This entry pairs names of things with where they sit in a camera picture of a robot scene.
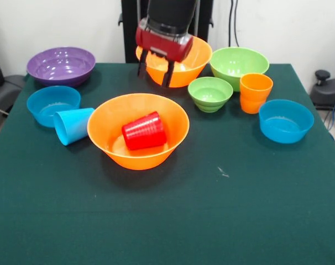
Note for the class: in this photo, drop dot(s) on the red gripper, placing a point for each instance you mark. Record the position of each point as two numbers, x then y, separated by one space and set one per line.
162 45

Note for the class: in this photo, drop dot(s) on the large orange bowl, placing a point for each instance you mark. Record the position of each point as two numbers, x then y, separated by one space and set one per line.
195 63
106 127

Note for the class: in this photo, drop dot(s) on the red cup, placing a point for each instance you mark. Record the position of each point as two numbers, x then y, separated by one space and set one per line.
144 132

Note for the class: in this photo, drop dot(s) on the purple bowl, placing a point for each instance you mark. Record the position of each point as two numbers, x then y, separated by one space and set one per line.
61 66

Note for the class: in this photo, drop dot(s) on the blue cup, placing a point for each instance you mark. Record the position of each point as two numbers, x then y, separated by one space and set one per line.
73 125

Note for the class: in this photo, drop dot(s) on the small green bowl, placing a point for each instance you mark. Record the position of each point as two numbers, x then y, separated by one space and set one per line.
210 94

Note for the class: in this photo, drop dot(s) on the large green bowl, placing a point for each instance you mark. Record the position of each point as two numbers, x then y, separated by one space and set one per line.
236 64

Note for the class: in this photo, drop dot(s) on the orange cup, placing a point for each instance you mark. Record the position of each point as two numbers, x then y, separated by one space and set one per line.
254 96

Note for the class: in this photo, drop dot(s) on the blue bowl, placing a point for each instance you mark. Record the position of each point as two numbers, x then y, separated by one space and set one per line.
286 124
51 102

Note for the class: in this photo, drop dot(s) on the dark green table cloth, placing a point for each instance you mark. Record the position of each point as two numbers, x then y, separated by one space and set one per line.
167 215

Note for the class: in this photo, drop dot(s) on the black pedestal foot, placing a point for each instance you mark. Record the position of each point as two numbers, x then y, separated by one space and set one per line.
329 91
7 91

